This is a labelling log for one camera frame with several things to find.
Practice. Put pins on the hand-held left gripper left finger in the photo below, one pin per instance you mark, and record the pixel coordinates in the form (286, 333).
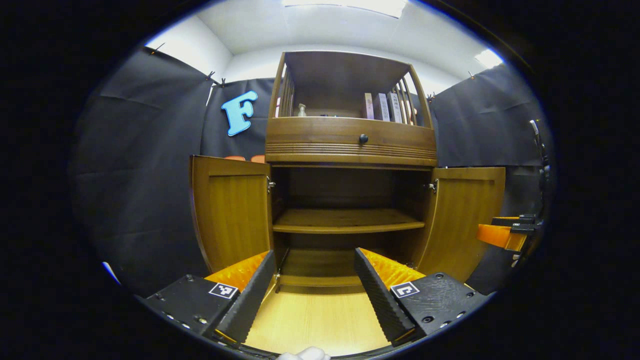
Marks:
(250, 300)

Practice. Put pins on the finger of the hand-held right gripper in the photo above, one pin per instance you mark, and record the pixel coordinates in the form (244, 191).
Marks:
(500, 236)
(515, 219)

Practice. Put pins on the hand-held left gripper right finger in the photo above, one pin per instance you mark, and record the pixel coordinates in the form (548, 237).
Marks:
(382, 305)

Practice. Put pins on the wooden shoe cabinet door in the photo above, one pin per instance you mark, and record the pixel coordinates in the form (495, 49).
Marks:
(465, 220)
(230, 215)

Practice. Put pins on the wooden double-door shoe cabinet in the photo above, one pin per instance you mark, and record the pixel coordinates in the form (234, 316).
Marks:
(350, 145)

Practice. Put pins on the metal door hinge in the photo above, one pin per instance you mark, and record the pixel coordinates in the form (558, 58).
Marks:
(271, 184)
(433, 186)

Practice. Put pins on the wooden cabinet inner shelf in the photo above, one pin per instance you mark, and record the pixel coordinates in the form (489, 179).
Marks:
(345, 221)

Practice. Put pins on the wooden cabinet drawer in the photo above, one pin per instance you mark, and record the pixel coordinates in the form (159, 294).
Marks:
(320, 137)

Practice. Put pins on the small ceiling light panel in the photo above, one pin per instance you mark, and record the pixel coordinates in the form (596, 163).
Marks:
(489, 58)

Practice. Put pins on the black backdrop cloth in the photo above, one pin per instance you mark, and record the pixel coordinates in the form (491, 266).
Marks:
(130, 190)

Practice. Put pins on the black round drawer knob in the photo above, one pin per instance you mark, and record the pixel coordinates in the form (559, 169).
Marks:
(363, 139)

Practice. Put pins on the grey upright book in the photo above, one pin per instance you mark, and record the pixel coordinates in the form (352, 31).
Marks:
(382, 107)

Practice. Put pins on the small clear pump bottle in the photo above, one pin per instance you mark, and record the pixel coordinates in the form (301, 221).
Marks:
(302, 111)

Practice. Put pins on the large ceiling light panel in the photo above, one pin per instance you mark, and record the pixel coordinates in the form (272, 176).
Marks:
(350, 6)

